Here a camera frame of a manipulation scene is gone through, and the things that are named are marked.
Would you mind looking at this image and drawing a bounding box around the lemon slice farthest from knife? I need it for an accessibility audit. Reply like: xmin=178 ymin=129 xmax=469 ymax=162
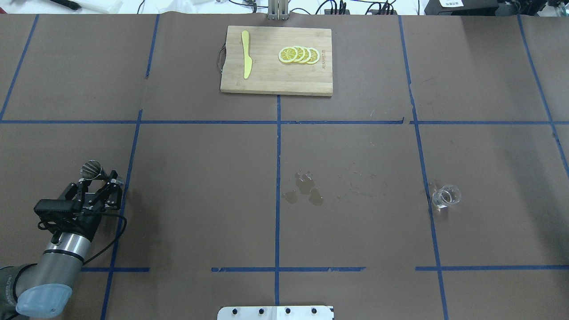
xmin=305 ymin=48 xmax=321 ymax=65

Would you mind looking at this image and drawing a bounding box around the yellow plastic knife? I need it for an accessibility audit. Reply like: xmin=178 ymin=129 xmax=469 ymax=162
xmin=240 ymin=30 xmax=252 ymax=79

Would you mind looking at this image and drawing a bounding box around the lemon slice nearest knife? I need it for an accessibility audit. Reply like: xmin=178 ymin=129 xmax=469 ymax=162
xmin=278 ymin=46 xmax=298 ymax=64

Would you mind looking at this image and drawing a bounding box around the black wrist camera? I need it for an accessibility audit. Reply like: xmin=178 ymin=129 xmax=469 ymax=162
xmin=34 ymin=199 xmax=83 ymax=223

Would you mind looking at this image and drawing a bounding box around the bamboo cutting board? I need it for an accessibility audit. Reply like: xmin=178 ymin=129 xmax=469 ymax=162
xmin=220 ymin=25 xmax=333 ymax=97

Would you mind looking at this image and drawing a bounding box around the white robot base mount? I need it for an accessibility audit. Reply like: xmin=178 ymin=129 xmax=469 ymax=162
xmin=217 ymin=305 xmax=335 ymax=320

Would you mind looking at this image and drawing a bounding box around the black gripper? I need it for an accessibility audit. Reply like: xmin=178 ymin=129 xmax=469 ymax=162
xmin=55 ymin=170 xmax=124 ymax=236

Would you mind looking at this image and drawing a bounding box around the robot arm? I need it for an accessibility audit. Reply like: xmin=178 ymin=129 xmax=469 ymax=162
xmin=1 ymin=165 xmax=124 ymax=320

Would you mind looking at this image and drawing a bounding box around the aluminium frame post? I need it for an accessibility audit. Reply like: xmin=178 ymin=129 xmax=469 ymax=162
xmin=268 ymin=0 xmax=290 ymax=21

